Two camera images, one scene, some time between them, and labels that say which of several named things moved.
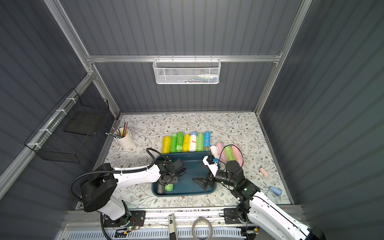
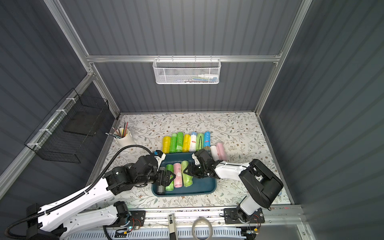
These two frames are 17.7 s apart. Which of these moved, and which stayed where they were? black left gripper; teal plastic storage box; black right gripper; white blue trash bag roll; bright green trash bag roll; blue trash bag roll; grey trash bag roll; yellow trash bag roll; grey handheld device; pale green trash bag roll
Moved: black left gripper; black right gripper; pale green trash bag roll
Stayed: blue trash bag roll; grey trash bag roll; white blue trash bag roll; bright green trash bag roll; yellow trash bag roll; teal plastic storage box; grey handheld device
